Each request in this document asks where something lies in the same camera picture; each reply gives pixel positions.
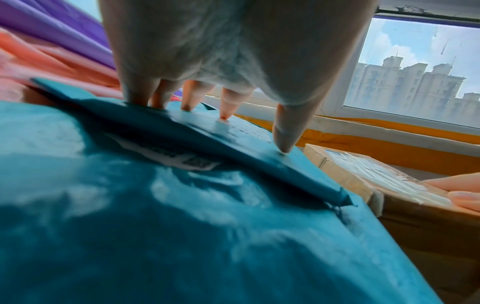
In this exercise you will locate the yellow tape strip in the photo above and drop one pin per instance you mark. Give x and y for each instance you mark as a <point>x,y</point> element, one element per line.
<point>375,148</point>

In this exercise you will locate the person's right hand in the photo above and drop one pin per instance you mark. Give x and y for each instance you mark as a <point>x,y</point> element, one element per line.
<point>465,190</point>

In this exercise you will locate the pink plastic package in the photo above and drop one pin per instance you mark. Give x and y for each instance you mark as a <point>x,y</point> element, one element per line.
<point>37,65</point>

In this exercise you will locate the purple plastic package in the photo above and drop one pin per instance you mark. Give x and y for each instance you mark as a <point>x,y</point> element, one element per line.
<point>56,23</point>

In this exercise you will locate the white framed window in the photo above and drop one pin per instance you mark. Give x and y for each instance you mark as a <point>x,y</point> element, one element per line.
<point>333,101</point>

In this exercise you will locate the teal mailer bag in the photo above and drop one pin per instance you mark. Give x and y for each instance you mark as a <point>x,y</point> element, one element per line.
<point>225,139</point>
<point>150,237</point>

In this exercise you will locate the person's left hand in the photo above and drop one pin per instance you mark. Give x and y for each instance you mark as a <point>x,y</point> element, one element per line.
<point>232,44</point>

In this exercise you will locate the brown cardboard box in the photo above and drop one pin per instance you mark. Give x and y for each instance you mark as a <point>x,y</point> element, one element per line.
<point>412,231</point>

